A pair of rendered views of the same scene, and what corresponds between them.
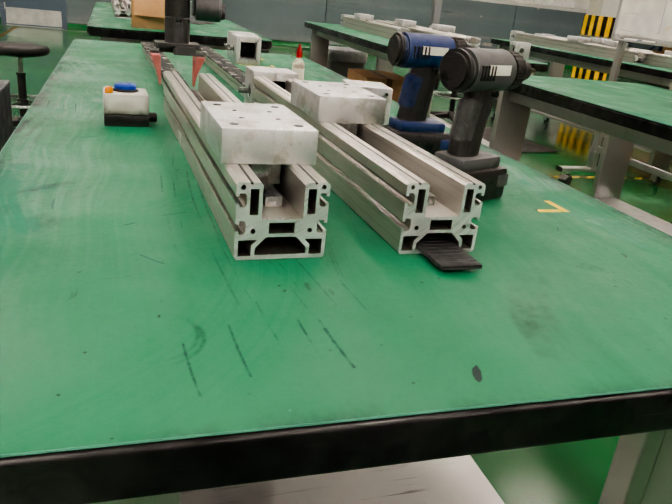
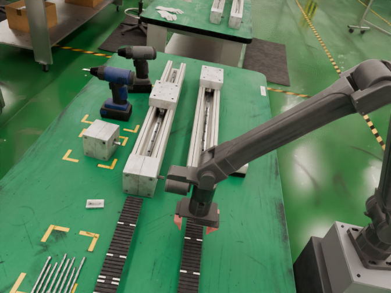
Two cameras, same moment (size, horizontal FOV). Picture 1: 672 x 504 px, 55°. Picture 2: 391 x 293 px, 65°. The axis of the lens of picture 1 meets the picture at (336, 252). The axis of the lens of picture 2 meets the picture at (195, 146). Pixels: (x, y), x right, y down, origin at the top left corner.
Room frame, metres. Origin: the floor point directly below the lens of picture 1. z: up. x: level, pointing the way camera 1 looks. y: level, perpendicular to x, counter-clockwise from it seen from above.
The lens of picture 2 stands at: (2.13, 0.56, 1.55)
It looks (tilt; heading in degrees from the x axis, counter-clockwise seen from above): 38 degrees down; 199
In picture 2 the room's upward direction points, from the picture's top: 12 degrees clockwise
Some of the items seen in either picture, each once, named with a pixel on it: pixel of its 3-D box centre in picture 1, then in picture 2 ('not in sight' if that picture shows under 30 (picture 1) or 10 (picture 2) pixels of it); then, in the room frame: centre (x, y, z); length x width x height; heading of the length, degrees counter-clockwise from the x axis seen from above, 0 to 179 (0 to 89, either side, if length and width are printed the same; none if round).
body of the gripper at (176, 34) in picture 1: (177, 34); (200, 204); (1.59, 0.42, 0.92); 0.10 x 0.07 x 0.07; 111
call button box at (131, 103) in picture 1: (130, 106); (233, 163); (1.24, 0.42, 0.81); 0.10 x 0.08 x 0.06; 111
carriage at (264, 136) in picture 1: (254, 142); (210, 79); (0.79, 0.11, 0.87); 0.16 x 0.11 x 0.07; 21
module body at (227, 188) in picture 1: (219, 135); (206, 114); (1.02, 0.20, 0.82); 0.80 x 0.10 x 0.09; 21
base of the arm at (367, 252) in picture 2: not in sight; (376, 240); (1.44, 0.88, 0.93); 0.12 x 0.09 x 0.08; 28
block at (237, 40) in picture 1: (242, 49); not in sight; (2.42, 0.41, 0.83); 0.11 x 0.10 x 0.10; 112
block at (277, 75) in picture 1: (265, 91); (145, 176); (1.50, 0.20, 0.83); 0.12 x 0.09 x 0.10; 111
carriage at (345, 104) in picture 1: (334, 109); (164, 97); (1.09, 0.03, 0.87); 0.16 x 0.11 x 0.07; 21
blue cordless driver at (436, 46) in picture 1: (435, 97); (109, 92); (1.23, -0.15, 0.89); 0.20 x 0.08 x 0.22; 112
